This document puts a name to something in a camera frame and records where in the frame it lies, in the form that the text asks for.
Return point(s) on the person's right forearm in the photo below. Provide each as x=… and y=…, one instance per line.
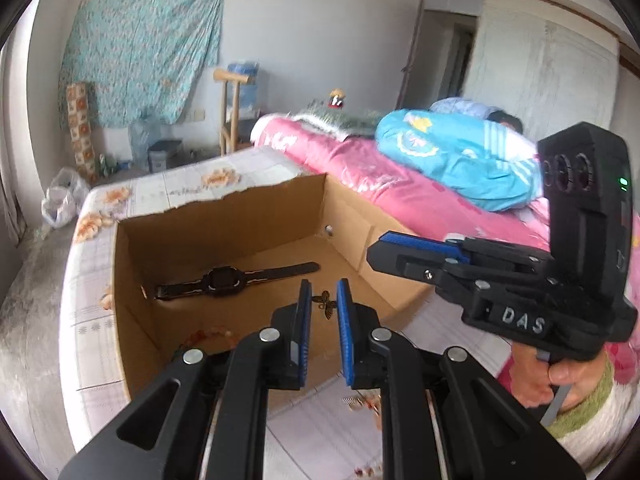
x=595, y=415

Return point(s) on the white wardrobe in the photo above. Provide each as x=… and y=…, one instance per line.
x=540, y=60

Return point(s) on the grey plastic bin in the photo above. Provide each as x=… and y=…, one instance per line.
x=165, y=156

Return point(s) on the grey fuzzy cloth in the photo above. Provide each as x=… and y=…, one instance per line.
x=350, y=120

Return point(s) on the small butterfly brooch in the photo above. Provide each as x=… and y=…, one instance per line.
x=326, y=305

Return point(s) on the teal floral wall cloth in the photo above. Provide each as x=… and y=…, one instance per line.
x=145, y=50

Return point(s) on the lilac cloth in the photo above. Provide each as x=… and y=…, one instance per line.
x=460, y=106

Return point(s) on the orange square patterned roll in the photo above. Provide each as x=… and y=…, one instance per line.
x=81, y=130

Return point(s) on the white plastic bag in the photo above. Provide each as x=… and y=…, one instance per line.
x=62, y=200

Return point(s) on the person's right hand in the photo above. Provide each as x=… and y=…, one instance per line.
x=570, y=377

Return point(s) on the blue water bottle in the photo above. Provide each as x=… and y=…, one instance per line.
x=244, y=80

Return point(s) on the pink floral blanket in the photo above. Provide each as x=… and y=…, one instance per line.
x=400, y=180

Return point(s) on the grey curtain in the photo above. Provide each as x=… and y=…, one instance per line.
x=10, y=160

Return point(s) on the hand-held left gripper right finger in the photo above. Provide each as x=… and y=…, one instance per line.
x=345, y=340

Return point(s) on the rhinestone hair clip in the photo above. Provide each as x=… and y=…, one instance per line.
x=356, y=401

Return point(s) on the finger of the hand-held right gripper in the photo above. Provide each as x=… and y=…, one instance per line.
x=405, y=262
x=425, y=245

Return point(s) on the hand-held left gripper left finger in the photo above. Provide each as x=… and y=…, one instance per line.
x=304, y=340

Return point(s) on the wooden crutch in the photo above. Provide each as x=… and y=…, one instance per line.
x=227, y=110

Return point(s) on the small yellow-capped figurine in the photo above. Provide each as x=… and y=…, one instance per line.
x=336, y=99

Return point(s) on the wooden door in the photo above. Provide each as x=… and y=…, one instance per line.
x=414, y=50

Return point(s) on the brown cardboard box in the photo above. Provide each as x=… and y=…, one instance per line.
x=240, y=225

